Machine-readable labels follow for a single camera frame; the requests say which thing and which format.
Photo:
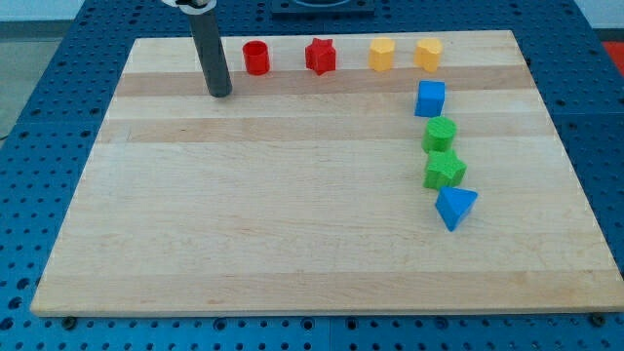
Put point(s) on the red cylinder block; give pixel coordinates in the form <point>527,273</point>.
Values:
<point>256,57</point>

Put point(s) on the blue triangle block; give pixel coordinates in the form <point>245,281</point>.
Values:
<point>454,204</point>

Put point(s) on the red star block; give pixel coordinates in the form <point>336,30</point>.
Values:
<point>320,56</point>

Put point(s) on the light wooden board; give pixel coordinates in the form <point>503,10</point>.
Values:
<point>302,194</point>

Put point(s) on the yellow hexagon block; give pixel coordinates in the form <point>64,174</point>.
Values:
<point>381,53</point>

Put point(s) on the yellow heart block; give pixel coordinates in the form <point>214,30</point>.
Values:
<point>427,54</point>

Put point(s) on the blue cube block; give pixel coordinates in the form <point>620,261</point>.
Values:
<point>430,99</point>

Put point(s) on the green cylinder block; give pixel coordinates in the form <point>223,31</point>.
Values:
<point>439,134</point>

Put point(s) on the green star block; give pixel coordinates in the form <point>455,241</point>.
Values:
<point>443,168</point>

